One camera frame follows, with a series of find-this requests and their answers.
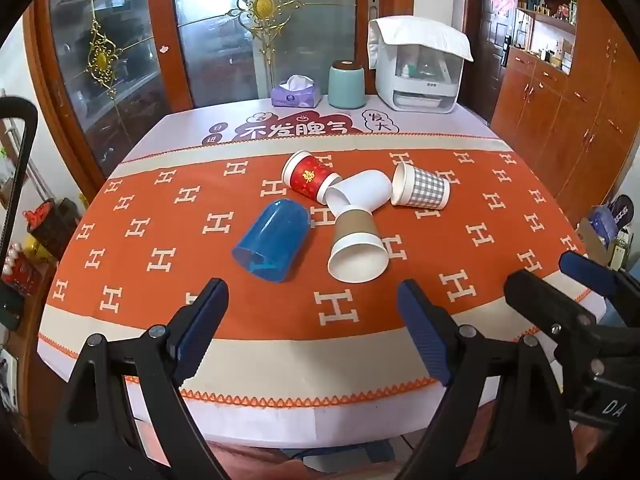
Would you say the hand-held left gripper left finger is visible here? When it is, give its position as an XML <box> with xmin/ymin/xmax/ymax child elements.
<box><xmin>48</xmin><ymin>277</ymin><xmax>230</xmax><ymax>480</ymax></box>

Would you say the blue plastic cup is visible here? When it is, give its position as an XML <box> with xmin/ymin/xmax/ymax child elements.
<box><xmin>231</xmin><ymin>198</ymin><xmax>312</xmax><ymax>283</ymax></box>

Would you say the grey checked paper cup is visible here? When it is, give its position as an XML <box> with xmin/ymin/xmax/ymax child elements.
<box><xmin>390</xmin><ymin>161</ymin><xmax>451</xmax><ymax>209</ymax></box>

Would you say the purple tissue box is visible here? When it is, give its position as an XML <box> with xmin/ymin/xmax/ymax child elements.
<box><xmin>270</xmin><ymin>75</ymin><xmax>321</xmax><ymax>108</ymax></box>

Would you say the red paper cup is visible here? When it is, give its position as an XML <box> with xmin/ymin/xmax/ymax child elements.
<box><xmin>281</xmin><ymin>150</ymin><xmax>343</xmax><ymax>204</ymax></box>

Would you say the dark basket with red items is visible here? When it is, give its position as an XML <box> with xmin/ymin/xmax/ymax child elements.
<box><xmin>22</xmin><ymin>197</ymin><xmax>83</xmax><ymax>262</ymax></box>

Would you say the teal canister with brown lid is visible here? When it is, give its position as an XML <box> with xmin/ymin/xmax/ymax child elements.
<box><xmin>328</xmin><ymin>60</ymin><xmax>367</xmax><ymax>110</ymax></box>

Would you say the white cup with brown sleeve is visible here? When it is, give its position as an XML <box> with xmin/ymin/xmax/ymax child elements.
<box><xmin>327</xmin><ymin>205</ymin><xmax>390</xmax><ymax>283</ymax></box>

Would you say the blue bag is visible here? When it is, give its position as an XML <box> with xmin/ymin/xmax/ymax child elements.
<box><xmin>587</xmin><ymin>195</ymin><xmax>635</xmax><ymax>247</ymax></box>

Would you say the black metal frame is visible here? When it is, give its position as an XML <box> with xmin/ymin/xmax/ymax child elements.
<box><xmin>0</xmin><ymin>95</ymin><xmax>41</xmax><ymax>323</ymax></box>

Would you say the dark wooden entry door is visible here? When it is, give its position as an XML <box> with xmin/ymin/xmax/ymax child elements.
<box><xmin>462</xmin><ymin>0</ymin><xmax>519</xmax><ymax>122</ymax></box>

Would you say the white countertop appliance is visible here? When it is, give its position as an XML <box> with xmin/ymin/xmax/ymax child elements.
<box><xmin>368</xmin><ymin>35</ymin><xmax>463</xmax><ymax>113</ymax></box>

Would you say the glass sliding door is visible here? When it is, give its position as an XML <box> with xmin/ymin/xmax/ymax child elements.
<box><xmin>47</xmin><ymin>0</ymin><xmax>195</xmax><ymax>177</ymax></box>
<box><xmin>170</xmin><ymin>0</ymin><xmax>373</xmax><ymax>109</ymax></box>

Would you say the orange patterned tablecloth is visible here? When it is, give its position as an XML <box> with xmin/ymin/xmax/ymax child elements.
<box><xmin>37</xmin><ymin>92</ymin><xmax>608</xmax><ymax>448</ymax></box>
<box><xmin>37</xmin><ymin>147</ymin><xmax>608</xmax><ymax>406</ymax></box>

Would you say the cardboard box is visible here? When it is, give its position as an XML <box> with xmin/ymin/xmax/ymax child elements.
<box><xmin>574</xmin><ymin>217</ymin><xmax>617</xmax><ymax>267</ymax></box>

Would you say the wooden wall cabinet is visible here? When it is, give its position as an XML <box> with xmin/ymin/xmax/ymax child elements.
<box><xmin>490</xmin><ymin>0</ymin><xmax>640</xmax><ymax>227</ymax></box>

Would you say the white folded cloth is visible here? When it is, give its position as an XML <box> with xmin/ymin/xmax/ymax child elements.
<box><xmin>368</xmin><ymin>16</ymin><xmax>474</xmax><ymax>72</ymax></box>

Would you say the plain white paper cup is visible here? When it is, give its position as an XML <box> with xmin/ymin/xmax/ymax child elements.
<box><xmin>326</xmin><ymin>170</ymin><xmax>392</xmax><ymax>221</ymax></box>

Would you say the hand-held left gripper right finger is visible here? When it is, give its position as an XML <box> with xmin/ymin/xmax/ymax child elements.
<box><xmin>396</xmin><ymin>279</ymin><xmax>581</xmax><ymax>480</ymax></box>

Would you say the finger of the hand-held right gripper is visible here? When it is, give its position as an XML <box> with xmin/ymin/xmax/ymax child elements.
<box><xmin>503</xmin><ymin>269</ymin><xmax>598</xmax><ymax>341</ymax></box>
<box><xmin>558</xmin><ymin>251</ymin><xmax>640</xmax><ymax>306</ymax></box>

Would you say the gold door ornament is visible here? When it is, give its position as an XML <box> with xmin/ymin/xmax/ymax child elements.
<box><xmin>231</xmin><ymin>0</ymin><xmax>307</xmax><ymax>67</ymax></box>
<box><xmin>87</xmin><ymin>24</ymin><xmax>124</xmax><ymax>99</ymax></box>

